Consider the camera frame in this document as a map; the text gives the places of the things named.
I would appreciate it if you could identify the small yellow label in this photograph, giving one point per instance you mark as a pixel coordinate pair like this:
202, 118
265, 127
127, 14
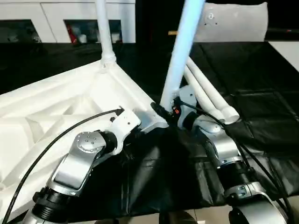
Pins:
173, 33

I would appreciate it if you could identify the white plastic bag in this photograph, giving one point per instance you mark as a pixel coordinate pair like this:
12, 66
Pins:
233, 21

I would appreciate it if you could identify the black cabinet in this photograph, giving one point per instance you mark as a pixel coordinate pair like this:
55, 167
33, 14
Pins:
154, 18

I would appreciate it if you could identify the white plastic table top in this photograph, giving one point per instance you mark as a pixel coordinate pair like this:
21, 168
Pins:
60, 102

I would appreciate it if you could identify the dark right robot foot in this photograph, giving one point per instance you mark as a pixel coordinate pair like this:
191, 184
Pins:
180, 218

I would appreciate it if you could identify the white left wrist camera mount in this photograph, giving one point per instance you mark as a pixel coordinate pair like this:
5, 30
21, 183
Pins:
125, 123

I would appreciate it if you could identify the white cabinet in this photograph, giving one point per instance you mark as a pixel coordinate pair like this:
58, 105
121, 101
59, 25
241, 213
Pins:
46, 14

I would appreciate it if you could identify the white flat sheet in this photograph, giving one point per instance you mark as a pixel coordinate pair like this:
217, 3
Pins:
286, 51

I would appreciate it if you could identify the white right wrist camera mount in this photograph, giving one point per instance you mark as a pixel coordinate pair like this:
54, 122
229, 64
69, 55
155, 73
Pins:
189, 100

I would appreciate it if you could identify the black work mat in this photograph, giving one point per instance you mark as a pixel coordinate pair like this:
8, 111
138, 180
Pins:
261, 93

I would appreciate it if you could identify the small bottles on shelf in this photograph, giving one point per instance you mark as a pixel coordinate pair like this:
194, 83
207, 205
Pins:
91, 33

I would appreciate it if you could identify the white plastic table leg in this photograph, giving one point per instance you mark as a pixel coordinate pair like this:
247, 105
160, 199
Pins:
180, 51
205, 98
215, 91
105, 32

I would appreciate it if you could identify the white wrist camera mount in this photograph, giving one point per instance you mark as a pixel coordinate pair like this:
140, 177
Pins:
189, 100
125, 123

